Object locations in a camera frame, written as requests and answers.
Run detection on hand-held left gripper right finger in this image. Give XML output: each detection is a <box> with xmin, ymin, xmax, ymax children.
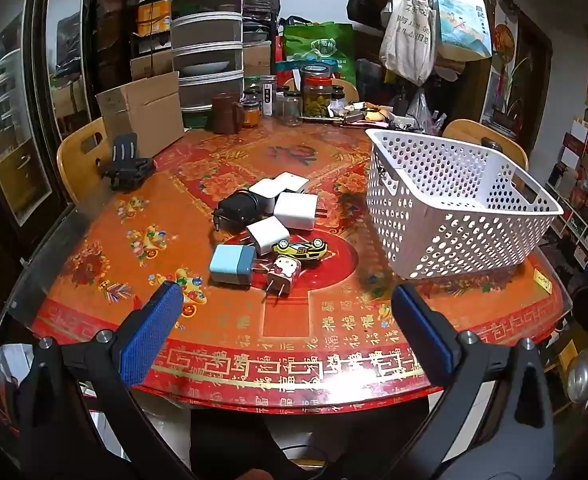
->
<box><xmin>379</xmin><ymin>282</ymin><xmax>557</xmax><ymax>480</ymax></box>

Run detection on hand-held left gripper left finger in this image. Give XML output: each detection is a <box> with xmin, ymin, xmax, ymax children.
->
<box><xmin>16</xmin><ymin>280</ymin><xmax>195</xmax><ymax>480</ymax></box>

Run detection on white perforated plastic basket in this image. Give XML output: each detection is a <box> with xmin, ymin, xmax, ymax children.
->
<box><xmin>365</xmin><ymin>128</ymin><xmax>565</xmax><ymax>281</ymax></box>

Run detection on light blue charger plug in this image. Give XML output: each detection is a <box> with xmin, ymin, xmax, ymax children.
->
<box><xmin>209</xmin><ymin>244</ymin><xmax>267</xmax><ymax>290</ymax></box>

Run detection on pink cartoon cat charger plug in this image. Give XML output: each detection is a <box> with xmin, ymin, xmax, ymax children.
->
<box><xmin>263</xmin><ymin>254</ymin><xmax>303</xmax><ymax>303</ymax></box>

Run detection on yellow toy car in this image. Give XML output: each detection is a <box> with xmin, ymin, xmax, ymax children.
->
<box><xmin>272</xmin><ymin>238</ymin><xmax>327</xmax><ymax>263</ymax></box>

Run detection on black charger adapter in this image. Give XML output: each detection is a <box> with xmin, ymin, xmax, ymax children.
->
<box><xmin>213</xmin><ymin>191</ymin><xmax>261</xmax><ymax>233</ymax></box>

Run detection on white charger plug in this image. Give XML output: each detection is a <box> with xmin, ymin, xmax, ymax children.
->
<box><xmin>246</xmin><ymin>216</ymin><xmax>291</xmax><ymax>257</ymax></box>
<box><xmin>273</xmin><ymin>191</ymin><xmax>325</xmax><ymax>232</ymax></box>
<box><xmin>249</xmin><ymin>178</ymin><xmax>279</xmax><ymax>215</ymax></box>
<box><xmin>273</xmin><ymin>171</ymin><xmax>311</xmax><ymax>196</ymax></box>

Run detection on steel pot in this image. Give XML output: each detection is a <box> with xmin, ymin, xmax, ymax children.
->
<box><xmin>566</xmin><ymin>350</ymin><xmax>588</xmax><ymax>403</ymax></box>

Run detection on black folding phone stand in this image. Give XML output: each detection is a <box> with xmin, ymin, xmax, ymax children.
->
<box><xmin>97</xmin><ymin>132</ymin><xmax>155</xmax><ymax>192</ymax></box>

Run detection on red printed tablecloth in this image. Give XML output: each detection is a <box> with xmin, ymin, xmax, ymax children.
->
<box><xmin>31</xmin><ymin>115</ymin><xmax>567</xmax><ymax>416</ymax></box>

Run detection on green plastic basket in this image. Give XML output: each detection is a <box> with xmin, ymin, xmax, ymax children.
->
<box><xmin>181</xmin><ymin>109</ymin><xmax>215</xmax><ymax>129</ymax></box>

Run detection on clear plastic bag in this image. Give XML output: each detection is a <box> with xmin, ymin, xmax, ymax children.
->
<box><xmin>406</xmin><ymin>90</ymin><xmax>432</xmax><ymax>133</ymax></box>

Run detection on brown cardboard box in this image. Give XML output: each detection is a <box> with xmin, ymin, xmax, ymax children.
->
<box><xmin>95</xmin><ymin>71</ymin><xmax>185</xmax><ymax>158</ymax></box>

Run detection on pile of small desk clutter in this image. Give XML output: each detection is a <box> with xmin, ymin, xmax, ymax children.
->
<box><xmin>346</xmin><ymin>101</ymin><xmax>415</xmax><ymax>128</ymax></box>

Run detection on shelf of boxed goods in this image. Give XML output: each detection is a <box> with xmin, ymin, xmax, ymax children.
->
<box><xmin>546</xmin><ymin>102</ymin><xmax>588</xmax><ymax>271</ymax></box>

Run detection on brown ceramic mug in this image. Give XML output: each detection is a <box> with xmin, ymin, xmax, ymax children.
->
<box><xmin>211</xmin><ymin>93</ymin><xmax>247</xmax><ymax>135</ymax></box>

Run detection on jar with orange contents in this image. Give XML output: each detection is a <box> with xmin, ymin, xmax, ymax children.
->
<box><xmin>241</xmin><ymin>100</ymin><xmax>263</xmax><ymax>128</ymax></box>

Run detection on red lid pickle jar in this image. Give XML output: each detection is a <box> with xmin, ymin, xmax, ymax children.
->
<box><xmin>301</xmin><ymin>76</ymin><xmax>335</xmax><ymax>118</ymax></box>

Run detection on empty clear glass jar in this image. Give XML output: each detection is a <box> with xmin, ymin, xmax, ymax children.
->
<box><xmin>282</xmin><ymin>91</ymin><xmax>303</xmax><ymax>127</ymax></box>

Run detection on mirrored cabinet door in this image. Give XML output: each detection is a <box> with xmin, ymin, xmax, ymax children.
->
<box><xmin>0</xmin><ymin>0</ymin><xmax>75</xmax><ymax>226</ymax></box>

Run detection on beige canvas tote bag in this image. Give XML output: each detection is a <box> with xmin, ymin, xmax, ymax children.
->
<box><xmin>379</xmin><ymin>0</ymin><xmax>437</xmax><ymax>86</ymax></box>

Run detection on grey stacked storage drawers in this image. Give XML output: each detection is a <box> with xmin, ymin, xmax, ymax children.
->
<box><xmin>169</xmin><ymin>0</ymin><xmax>245</xmax><ymax>111</ymax></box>

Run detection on green shopping bag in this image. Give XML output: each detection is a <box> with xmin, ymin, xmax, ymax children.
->
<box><xmin>283</xmin><ymin>22</ymin><xmax>357</xmax><ymax>88</ymax></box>

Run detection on blue printed tote bag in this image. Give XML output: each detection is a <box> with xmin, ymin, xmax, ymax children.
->
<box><xmin>433</xmin><ymin>0</ymin><xmax>493</xmax><ymax>61</ymax></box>

